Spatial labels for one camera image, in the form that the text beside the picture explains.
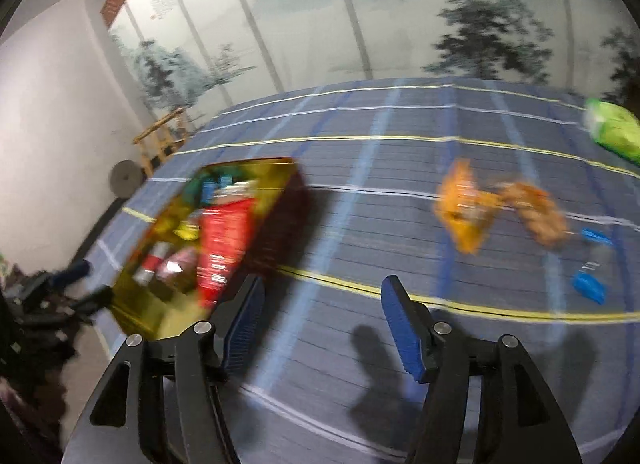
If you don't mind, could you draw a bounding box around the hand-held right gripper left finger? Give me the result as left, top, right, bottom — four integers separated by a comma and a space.
62, 274, 266, 464

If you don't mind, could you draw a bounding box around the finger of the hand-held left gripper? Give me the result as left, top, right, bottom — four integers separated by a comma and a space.
50, 259, 93, 290
75, 286, 115, 315

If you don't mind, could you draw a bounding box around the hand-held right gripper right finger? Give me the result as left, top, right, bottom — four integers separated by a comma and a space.
381, 275, 583, 464

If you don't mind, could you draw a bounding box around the dark red tin box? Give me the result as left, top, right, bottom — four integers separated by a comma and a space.
109, 158, 313, 342

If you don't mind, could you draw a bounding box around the grey packet with red label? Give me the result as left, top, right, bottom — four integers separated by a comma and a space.
132, 241, 173, 285

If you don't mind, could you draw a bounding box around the red snack packet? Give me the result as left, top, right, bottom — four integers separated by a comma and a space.
197, 196, 258, 307

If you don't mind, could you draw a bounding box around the pink-brown snack packet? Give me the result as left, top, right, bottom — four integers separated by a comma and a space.
160, 246, 201, 290

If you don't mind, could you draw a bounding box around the clear packet of fried snacks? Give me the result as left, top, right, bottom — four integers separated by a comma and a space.
500, 181, 571, 247

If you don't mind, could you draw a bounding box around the round grey stone disc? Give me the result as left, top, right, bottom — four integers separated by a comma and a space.
110, 160, 144, 197

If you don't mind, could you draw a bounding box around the blue plaid tablecloth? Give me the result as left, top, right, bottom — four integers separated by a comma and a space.
62, 76, 640, 464

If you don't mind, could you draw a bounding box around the orange triangular snack packet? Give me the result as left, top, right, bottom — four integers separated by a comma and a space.
435, 194, 503, 252

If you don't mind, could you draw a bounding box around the teal snack packet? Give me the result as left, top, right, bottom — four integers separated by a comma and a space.
199, 175, 235, 204

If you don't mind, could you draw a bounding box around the small orange snack packet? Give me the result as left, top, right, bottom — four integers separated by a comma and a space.
440, 159, 481, 215

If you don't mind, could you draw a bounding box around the wooden chair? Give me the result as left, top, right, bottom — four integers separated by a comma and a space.
132, 107, 191, 177

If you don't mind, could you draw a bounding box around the clear packet with blue ends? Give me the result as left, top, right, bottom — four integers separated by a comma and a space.
572, 228, 615, 306

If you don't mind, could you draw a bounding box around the green snack bag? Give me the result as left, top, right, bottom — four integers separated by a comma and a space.
582, 98, 640, 167

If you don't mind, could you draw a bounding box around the painted landscape folding screen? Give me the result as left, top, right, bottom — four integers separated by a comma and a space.
107, 0, 640, 115

